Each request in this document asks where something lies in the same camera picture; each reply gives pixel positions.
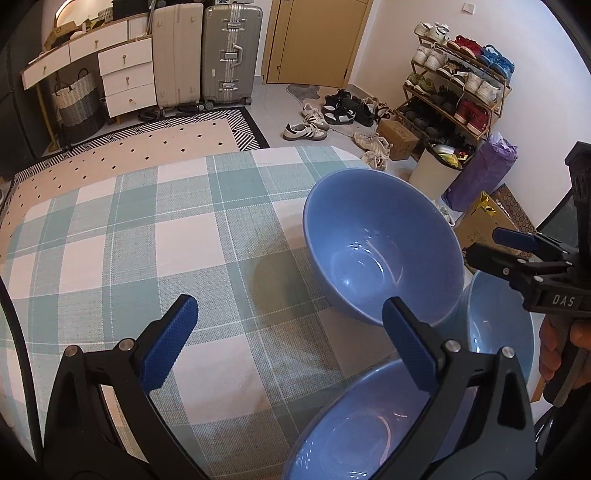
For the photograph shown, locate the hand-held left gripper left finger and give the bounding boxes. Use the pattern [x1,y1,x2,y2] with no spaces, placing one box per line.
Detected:
[42,294,205,480]

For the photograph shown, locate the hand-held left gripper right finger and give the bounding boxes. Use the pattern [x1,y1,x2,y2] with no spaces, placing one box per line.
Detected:
[373,296,537,480]

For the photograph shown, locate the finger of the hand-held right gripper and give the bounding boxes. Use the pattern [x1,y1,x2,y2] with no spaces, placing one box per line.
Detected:
[464,244,578,289]
[492,227,579,260]

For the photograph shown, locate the blue bowl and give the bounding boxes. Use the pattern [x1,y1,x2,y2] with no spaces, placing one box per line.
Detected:
[281,359,482,480]
[466,270,536,385]
[302,168,465,327]

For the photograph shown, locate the person's right hand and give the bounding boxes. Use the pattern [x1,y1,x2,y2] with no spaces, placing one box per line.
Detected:
[538,318,591,384]

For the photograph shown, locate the patterned cardboard box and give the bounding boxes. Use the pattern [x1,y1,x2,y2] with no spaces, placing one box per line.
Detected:
[454,184,539,260]

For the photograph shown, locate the purple bag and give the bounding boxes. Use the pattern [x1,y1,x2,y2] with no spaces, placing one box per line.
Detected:
[442,131,520,213]

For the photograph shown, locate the teal checked tablecloth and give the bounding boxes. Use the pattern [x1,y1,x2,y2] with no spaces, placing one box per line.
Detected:
[0,145,462,480]

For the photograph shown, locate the white trash bin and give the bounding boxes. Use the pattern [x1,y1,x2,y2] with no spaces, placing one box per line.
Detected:
[409,143,476,202]

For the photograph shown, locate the gold shoe rack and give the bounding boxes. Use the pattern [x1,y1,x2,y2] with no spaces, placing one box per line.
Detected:
[402,23,514,154]

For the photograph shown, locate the small brown cardboard box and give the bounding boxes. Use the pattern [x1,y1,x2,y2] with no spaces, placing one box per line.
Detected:
[377,119,420,162]

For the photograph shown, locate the rows of sneakers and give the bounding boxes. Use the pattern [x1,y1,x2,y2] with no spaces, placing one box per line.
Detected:
[403,22,513,144]

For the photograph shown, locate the pile of shoes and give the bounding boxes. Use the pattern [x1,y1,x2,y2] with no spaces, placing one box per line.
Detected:
[281,89,394,171]

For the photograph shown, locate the grey door mat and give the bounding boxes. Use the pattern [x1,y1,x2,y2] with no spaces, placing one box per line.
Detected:
[287,83,325,108]

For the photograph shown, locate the woven laundry basket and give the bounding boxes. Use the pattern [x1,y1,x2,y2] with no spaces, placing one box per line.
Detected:
[51,69,105,145]

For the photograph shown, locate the white drawer unit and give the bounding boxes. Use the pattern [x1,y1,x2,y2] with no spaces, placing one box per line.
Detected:
[98,37,158,119]

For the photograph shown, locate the dark grey refrigerator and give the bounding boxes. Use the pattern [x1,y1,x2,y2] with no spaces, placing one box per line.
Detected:
[0,41,52,182]

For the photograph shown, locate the tan wooden door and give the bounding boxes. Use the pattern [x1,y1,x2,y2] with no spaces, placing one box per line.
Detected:
[261,0,375,88]

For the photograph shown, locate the beige suitcase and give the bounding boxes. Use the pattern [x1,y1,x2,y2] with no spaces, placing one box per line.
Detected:
[152,2,206,112]

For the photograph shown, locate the silver suitcase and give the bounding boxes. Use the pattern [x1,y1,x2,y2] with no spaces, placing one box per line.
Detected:
[202,2,264,106]

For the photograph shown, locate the white dressing table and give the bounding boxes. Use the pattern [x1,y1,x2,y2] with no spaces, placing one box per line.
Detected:
[21,11,154,93]

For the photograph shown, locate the open cardboard box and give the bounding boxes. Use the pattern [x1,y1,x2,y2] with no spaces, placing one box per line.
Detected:
[44,21,77,49]

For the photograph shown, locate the black cable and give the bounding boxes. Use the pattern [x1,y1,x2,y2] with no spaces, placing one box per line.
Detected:
[0,277,45,462]

